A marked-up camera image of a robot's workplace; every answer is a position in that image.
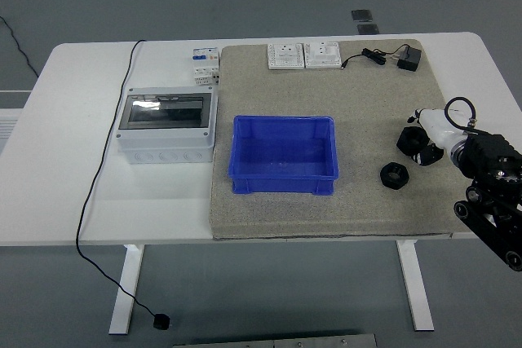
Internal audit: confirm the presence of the thin black floor cable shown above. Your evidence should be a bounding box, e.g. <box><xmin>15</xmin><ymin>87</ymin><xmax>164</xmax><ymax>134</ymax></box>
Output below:
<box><xmin>0</xmin><ymin>16</ymin><xmax>40</xmax><ymax>79</ymax></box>

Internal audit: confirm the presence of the grey distribution box, clear lid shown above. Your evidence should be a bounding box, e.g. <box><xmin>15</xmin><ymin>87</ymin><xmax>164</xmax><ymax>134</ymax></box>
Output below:
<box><xmin>116</xmin><ymin>86</ymin><xmax>219</xmax><ymax>165</ymax></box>

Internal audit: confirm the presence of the grey-brown mat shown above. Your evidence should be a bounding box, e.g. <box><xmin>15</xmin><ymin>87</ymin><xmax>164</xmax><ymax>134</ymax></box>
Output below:
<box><xmin>207</xmin><ymin>39</ymin><xmax>474</xmax><ymax>242</ymax></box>

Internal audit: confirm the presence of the white ribbed panel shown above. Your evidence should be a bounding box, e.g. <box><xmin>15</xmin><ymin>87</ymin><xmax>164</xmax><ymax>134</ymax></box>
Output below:
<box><xmin>0</xmin><ymin>90</ymin><xmax>33</xmax><ymax>153</ymax></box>

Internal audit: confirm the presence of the white switch socket panel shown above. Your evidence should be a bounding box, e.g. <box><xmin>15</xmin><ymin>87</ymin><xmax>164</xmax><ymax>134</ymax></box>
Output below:
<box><xmin>303</xmin><ymin>41</ymin><xmax>343</xmax><ymax>69</ymax></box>

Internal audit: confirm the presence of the black hex nut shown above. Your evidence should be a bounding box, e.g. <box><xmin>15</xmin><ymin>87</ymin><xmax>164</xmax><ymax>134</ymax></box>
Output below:
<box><xmin>396</xmin><ymin>126</ymin><xmax>430</xmax><ymax>156</ymax></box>
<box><xmin>378</xmin><ymin>161</ymin><xmax>411</xmax><ymax>189</ymax></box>

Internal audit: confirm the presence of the white circuit breaker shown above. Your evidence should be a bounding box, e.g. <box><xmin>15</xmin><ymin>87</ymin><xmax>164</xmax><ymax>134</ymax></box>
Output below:
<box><xmin>190</xmin><ymin>46</ymin><xmax>221</xmax><ymax>86</ymax></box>

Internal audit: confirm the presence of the blue plastic box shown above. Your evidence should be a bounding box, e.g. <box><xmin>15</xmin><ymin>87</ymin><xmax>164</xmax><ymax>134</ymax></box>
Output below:
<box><xmin>226</xmin><ymin>114</ymin><xmax>340</xmax><ymax>196</ymax></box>

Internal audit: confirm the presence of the white wall socket panel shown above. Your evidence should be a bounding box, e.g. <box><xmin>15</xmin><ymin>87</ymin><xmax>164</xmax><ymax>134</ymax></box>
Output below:
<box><xmin>267</xmin><ymin>42</ymin><xmax>306</xmax><ymax>70</ymax></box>

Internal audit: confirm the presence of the white table leg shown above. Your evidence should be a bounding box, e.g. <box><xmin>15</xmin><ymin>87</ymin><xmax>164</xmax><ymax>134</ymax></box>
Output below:
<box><xmin>108</xmin><ymin>244</ymin><xmax>146</xmax><ymax>335</ymax></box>
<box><xmin>395</xmin><ymin>240</ymin><xmax>435</xmax><ymax>332</ymax></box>

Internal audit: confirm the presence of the black power adapter with cord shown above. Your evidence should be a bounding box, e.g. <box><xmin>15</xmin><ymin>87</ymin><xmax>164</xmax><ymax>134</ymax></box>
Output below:
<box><xmin>340</xmin><ymin>43</ymin><xmax>423</xmax><ymax>73</ymax></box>

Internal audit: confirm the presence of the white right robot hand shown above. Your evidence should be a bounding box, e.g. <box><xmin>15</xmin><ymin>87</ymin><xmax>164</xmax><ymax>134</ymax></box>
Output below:
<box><xmin>405</xmin><ymin>107</ymin><xmax>470</xmax><ymax>166</ymax></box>

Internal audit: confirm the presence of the long black cable with plug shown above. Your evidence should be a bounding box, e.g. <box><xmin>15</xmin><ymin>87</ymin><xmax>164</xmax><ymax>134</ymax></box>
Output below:
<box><xmin>75</xmin><ymin>39</ymin><xmax>172</xmax><ymax>331</ymax></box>

